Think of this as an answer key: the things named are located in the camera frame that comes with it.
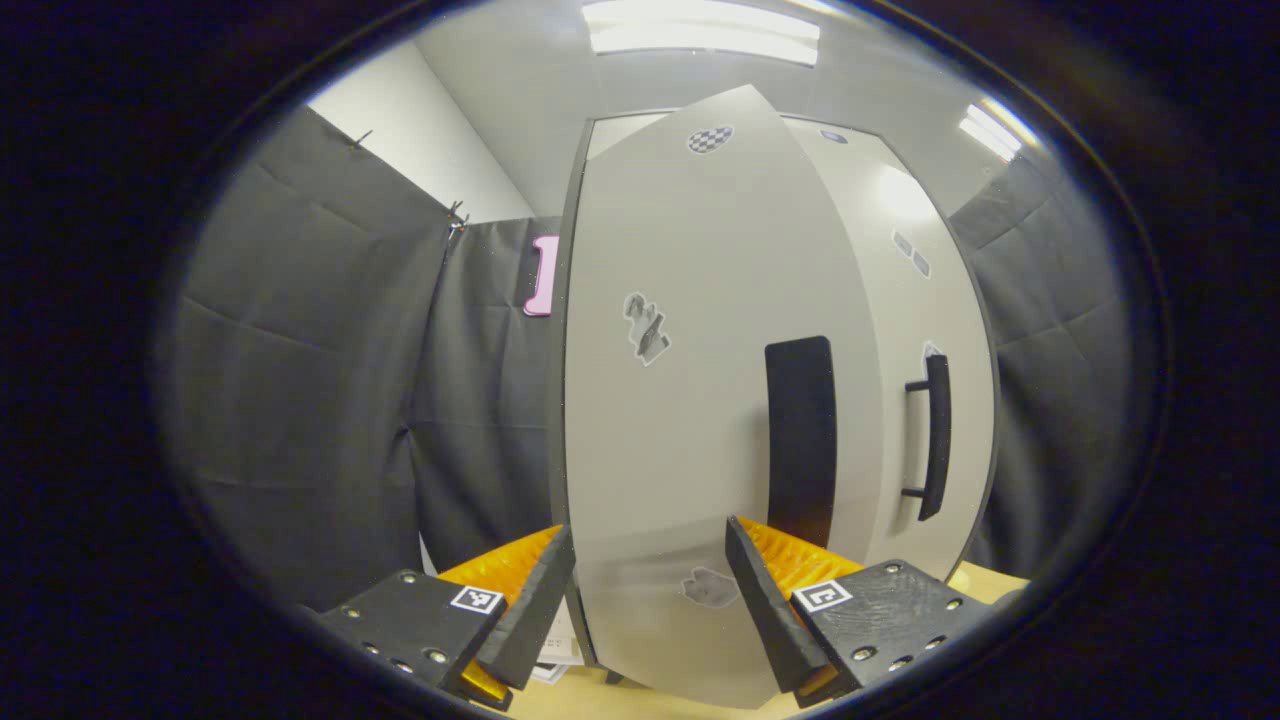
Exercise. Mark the large ceiling light panel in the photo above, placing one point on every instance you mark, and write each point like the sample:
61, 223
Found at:
700, 30

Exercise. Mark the black backdrop cloth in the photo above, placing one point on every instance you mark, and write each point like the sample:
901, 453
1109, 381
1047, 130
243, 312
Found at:
320, 400

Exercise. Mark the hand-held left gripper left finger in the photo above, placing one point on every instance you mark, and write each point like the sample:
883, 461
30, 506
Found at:
530, 612

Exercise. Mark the small ceiling light panel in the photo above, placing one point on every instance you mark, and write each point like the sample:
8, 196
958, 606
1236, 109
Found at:
990, 128

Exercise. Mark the grey cabinet with shelves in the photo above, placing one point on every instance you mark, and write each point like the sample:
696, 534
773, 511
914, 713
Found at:
612, 133

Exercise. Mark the orange and white book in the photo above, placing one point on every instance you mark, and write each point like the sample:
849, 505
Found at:
563, 645

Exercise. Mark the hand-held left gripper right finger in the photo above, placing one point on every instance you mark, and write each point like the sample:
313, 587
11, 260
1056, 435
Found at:
775, 620

